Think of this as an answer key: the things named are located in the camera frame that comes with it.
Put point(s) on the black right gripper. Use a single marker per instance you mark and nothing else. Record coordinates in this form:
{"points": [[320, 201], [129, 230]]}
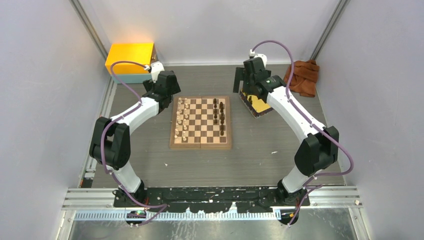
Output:
{"points": [[241, 75]]}

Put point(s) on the yellow tin tray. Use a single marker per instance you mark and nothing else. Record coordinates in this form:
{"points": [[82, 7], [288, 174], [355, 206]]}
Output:
{"points": [[257, 107]]}

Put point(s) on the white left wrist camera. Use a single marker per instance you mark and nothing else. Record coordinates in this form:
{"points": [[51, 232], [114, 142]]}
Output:
{"points": [[155, 69]]}

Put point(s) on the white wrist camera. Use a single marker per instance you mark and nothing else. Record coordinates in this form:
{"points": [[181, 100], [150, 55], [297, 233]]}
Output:
{"points": [[263, 57], [155, 69]]}

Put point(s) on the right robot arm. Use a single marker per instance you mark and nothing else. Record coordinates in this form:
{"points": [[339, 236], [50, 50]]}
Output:
{"points": [[317, 150]]}

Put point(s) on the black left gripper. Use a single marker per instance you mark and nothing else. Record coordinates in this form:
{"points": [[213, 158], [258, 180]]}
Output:
{"points": [[150, 85]]}

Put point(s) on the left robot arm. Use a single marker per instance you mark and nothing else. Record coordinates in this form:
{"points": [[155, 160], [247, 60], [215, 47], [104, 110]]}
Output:
{"points": [[111, 139]]}

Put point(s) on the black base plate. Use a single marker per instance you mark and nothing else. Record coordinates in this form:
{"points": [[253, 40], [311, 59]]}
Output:
{"points": [[247, 199]]}

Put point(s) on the brown cloth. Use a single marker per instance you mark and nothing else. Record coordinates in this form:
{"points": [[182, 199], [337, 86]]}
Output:
{"points": [[305, 77]]}

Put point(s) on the wooden chess board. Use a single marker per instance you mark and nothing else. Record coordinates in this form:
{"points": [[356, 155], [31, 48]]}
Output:
{"points": [[192, 123]]}

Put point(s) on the teal drawer box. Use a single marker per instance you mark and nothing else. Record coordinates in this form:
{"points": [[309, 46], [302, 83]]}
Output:
{"points": [[131, 78]]}

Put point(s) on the yellow drawer box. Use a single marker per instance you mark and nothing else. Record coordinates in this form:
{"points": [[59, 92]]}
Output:
{"points": [[142, 53]]}

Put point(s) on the aluminium frame rail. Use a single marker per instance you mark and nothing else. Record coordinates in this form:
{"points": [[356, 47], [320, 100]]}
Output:
{"points": [[96, 204]]}

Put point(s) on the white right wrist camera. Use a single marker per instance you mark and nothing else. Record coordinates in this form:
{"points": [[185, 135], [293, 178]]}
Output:
{"points": [[263, 57]]}

